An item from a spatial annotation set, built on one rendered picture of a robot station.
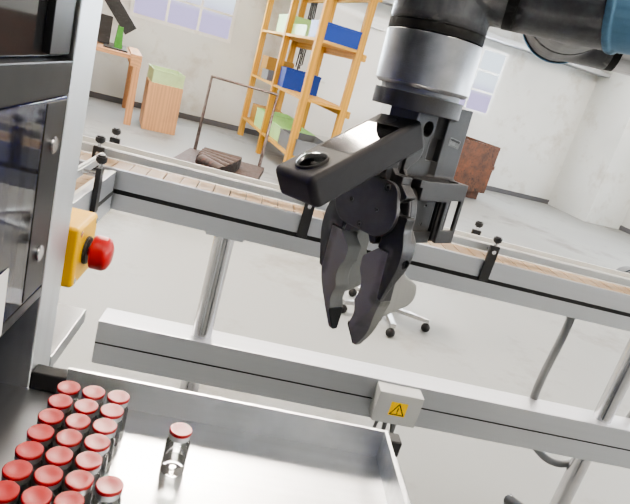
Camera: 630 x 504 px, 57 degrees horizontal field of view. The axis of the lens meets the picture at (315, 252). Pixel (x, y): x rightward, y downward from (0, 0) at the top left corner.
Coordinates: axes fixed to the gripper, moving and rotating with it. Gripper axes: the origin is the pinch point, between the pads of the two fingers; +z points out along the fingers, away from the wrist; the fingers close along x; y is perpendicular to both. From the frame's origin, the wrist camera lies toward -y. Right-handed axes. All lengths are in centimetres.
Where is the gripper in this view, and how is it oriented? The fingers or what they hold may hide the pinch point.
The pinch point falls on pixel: (341, 322)
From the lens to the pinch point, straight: 51.1
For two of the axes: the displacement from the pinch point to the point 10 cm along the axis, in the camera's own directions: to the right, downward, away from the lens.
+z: -2.2, 9.3, 2.8
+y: 7.6, -0.1, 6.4
